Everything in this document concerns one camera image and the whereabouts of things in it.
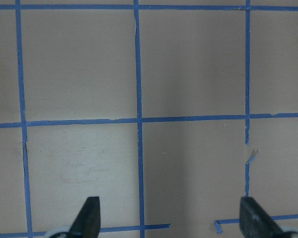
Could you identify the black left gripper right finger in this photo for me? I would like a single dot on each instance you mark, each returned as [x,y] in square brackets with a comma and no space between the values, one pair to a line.
[254,220]

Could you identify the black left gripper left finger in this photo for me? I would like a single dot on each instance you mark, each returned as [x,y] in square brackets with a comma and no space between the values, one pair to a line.
[88,220]

